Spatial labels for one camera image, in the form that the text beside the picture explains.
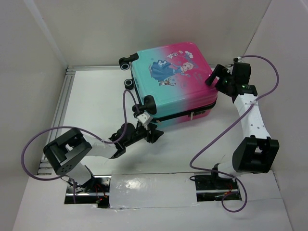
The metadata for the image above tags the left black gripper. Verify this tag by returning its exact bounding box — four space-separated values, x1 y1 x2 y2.
124 122 164 147

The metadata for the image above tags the pink hard-shell suitcase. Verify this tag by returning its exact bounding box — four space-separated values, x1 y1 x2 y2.
118 42 218 127

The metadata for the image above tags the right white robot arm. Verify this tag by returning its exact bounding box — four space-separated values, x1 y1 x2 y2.
205 62 280 189

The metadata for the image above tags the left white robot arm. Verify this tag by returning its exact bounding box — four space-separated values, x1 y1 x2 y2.
43 122 164 192

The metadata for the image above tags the white glossy cover sheet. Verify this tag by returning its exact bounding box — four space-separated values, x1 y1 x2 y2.
109 173 198 209

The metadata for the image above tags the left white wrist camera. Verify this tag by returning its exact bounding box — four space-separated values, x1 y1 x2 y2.
137 111 152 129

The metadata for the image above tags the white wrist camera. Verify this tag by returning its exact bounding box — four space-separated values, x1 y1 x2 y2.
233 56 243 64
137 111 152 129

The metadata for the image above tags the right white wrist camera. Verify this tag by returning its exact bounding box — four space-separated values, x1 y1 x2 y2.
233 56 243 64

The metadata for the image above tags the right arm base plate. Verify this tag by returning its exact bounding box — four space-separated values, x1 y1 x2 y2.
190 175 238 193

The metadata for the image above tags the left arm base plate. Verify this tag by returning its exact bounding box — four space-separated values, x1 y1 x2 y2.
75 175 112 196

